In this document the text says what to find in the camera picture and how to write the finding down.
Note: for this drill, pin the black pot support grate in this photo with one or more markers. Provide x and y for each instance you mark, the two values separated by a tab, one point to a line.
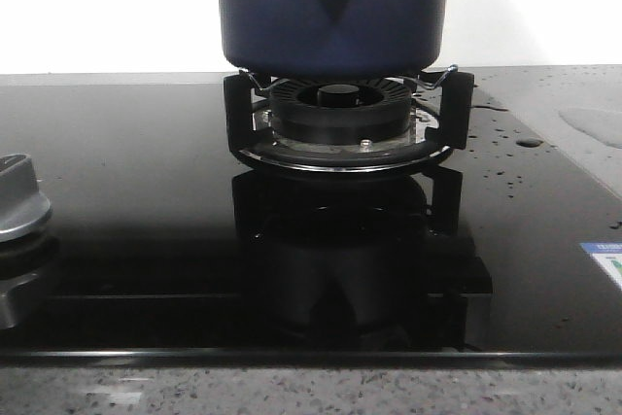
439	122

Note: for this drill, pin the dark blue cooking pot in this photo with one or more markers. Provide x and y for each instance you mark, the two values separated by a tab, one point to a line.
351	39

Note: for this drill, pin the black glass cooktop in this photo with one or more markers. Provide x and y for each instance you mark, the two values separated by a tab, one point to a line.
162	246

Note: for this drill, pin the black gas burner head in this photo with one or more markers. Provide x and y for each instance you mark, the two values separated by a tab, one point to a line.
340	113

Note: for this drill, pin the blue white energy label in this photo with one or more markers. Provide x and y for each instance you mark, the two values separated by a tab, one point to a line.
608	256

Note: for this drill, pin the silver stove control knob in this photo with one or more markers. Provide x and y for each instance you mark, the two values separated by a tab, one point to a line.
24	208

